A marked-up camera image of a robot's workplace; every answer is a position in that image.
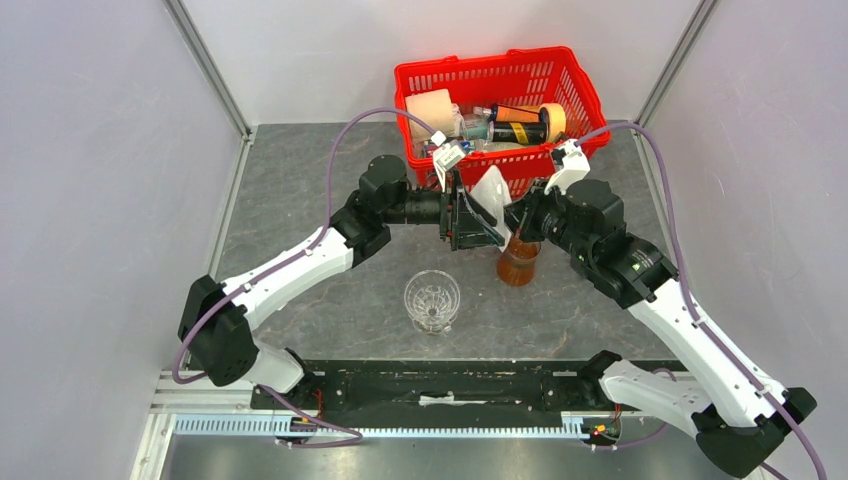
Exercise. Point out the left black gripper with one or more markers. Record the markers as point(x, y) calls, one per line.
point(463, 227)

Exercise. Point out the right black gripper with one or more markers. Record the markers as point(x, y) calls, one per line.
point(522, 215)

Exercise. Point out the white paper coffee filter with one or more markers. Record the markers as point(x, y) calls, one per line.
point(492, 193)

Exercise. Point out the clear glass dripper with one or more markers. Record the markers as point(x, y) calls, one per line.
point(432, 299)

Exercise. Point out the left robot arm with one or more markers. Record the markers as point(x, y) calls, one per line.
point(220, 319)

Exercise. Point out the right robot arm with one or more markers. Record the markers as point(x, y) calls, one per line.
point(736, 413)

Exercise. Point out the glass carafe with coffee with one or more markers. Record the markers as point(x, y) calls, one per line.
point(516, 265)

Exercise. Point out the blue red packet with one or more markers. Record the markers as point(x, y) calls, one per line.
point(429, 147)

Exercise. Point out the clear plastic bottle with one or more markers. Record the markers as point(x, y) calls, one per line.
point(475, 125)

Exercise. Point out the black orange cylindrical can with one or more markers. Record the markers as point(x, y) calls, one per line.
point(517, 124)

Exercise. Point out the yellow masking tape roll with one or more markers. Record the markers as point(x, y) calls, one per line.
point(554, 117)

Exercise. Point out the beige paper towel roll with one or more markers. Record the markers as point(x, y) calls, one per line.
point(436, 109)

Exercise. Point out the red plastic shopping basket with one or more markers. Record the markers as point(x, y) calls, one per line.
point(518, 77)

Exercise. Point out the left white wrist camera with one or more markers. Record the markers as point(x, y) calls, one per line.
point(447, 155)

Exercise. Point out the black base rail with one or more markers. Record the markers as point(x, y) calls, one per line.
point(448, 393)

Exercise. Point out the white slotted cable duct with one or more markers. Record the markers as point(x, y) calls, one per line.
point(568, 427)

